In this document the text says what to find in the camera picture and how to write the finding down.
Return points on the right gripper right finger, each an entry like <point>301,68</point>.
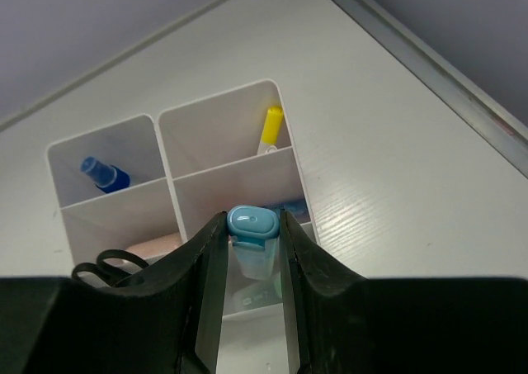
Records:
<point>337,321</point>

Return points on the black handled scissors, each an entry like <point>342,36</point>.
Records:
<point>106,272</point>

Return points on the white divided organizer box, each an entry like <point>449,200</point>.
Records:
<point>185,165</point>

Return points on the grey green marker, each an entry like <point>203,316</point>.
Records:
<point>259,294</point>

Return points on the white marker pen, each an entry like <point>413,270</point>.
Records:
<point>270,149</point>

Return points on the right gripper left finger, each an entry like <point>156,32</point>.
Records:
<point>165,318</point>

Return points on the blue marker tip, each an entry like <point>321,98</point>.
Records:
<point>255,257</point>

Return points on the aluminium side rail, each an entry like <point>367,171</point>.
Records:
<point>491,121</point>

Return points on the white marker yellow cap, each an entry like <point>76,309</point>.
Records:
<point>271,128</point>

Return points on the short blue eraser cap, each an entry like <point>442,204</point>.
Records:
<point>251,227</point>

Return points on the small blue cap bottle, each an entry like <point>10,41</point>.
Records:
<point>107,178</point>

